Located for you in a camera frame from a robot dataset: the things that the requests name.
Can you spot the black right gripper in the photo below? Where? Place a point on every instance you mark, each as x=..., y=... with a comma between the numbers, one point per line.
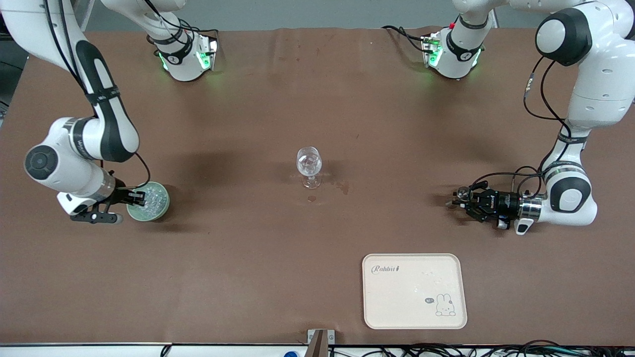
x=120, y=195

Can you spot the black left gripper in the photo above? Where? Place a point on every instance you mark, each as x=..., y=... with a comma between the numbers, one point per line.
x=502, y=203

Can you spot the steel jigger measuring cup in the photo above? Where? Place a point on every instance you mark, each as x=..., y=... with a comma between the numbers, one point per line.
x=464, y=192

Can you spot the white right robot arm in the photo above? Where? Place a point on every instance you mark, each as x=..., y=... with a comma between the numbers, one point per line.
x=106, y=124

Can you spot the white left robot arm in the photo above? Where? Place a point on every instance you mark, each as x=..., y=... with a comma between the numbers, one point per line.
x=595, y=89

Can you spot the pile of clear ice cubes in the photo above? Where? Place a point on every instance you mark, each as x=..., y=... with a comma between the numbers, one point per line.
x=156, y=198

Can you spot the clear wine glass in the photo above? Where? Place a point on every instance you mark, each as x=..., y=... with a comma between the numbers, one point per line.
x=309, y=163

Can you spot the green ceramic bowl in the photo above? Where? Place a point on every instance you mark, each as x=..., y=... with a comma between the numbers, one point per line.
x=161, y=210

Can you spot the brown table cover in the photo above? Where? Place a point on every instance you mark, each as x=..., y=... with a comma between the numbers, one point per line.
x=248, y=258

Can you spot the cream rabbit print tray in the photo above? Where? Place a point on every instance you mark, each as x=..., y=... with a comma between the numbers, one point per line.
x=397, y=302

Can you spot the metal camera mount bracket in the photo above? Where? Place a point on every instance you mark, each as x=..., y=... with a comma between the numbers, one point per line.
x=317, y=342

